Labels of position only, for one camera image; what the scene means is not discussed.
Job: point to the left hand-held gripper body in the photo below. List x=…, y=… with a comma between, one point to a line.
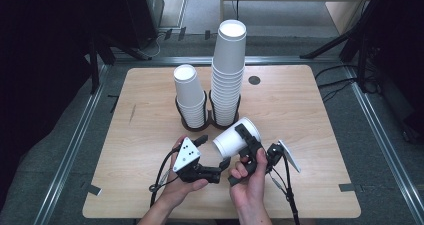
x=186, y=155

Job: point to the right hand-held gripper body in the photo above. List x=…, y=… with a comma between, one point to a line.
x=275, y=153

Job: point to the single white paper cup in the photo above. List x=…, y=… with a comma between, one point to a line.
x=230, y=143

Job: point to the black double cup holder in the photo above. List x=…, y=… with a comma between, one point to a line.
x=210, y=118

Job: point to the short stack of paper cups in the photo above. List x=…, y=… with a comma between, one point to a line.
x=188, y=88

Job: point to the tall stack of paper cups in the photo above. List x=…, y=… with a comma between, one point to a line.
x=228, y=85

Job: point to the person's right hand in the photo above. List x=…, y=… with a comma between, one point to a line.
x=251, y=190

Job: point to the person's left hand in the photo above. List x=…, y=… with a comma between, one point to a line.
x=176, y=191

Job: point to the dark round table grommet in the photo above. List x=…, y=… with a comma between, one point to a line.
x=254, y=80

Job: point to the grey tape piece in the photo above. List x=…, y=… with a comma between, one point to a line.
x=94, y=190
x=347, y=187

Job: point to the black floor tape strip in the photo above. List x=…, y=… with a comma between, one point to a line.
x=207, y=35
x=182, y=33
x=167, y=34

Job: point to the black tripod stand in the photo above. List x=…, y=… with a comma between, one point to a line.
x=94, y=71
x=328, y=45

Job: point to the black cabinet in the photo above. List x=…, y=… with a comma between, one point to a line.
x=140, y=15

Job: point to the beige desk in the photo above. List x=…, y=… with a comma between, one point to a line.
x=343, y=15

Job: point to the dark curtain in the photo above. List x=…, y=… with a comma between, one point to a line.
x=40, y=68

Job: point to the metal floor rail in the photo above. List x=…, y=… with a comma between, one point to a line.
x=71, y=151
x=380, y=133

